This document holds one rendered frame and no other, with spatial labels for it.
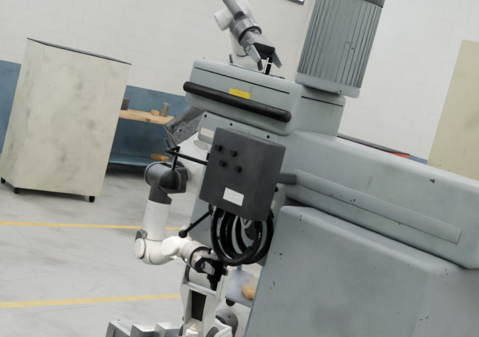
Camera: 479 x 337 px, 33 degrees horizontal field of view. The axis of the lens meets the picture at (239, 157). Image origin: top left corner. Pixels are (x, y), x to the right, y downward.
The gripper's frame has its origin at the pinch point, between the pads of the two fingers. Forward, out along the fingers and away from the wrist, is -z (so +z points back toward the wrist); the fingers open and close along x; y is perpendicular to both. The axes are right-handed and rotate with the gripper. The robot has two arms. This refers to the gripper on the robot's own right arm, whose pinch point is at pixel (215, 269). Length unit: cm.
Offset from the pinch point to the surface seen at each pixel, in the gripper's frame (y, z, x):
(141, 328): 21.3, -0.6, -22.2
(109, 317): 125, 263, 97
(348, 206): -38, -52, 3
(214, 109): -52, 3, -14
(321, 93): -65, -24, 5
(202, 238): -10.8, -2.7, -9.6
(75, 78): -4, 595, 157
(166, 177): -24.5, 18.4, -16.4
